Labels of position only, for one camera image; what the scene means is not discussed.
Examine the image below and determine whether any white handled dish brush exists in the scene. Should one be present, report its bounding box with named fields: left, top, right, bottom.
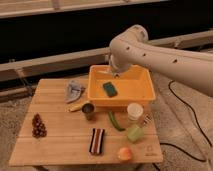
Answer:
left=99, top=70, right=114, bottom=75

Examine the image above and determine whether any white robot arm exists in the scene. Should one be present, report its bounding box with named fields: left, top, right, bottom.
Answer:
left=109, top=25, right=213, bottom=97

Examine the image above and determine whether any yellow plastic tray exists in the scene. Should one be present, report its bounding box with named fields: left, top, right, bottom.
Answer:
left=87, top=65, right=156, bottom=106

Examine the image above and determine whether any green sponge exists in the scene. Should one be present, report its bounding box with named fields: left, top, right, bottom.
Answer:
left=103, top=82, right=117, bottom=97

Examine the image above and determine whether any dark metal cup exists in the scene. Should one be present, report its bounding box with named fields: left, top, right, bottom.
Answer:
left=82, top=103, right=95, bottom=120

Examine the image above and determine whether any grey crumpled cloth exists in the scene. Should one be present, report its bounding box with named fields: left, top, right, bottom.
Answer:
left=65, top=80, right=85, bottom=103

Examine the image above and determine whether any green chili pepper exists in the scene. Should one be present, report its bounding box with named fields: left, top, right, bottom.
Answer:
left=108, top=111, right=125, bottom=131

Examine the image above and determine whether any small checkered object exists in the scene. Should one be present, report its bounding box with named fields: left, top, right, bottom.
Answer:
left=143, top=115, right=152, bottom=125

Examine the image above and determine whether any wooden table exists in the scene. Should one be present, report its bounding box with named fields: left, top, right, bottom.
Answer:
left=9, top=79, right=163, bottom=166

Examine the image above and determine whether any orange peach fruit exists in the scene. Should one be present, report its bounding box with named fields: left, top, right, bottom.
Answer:
left=117, top=147, right=133, bottom=162

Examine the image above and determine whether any bunch of dark grapes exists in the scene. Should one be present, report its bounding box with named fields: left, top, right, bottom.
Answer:
left=32, top=114, right=47, bottom=138

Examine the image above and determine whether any black cable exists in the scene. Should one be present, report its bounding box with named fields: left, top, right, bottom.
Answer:
left=151, top=79, right=213, bottom=171

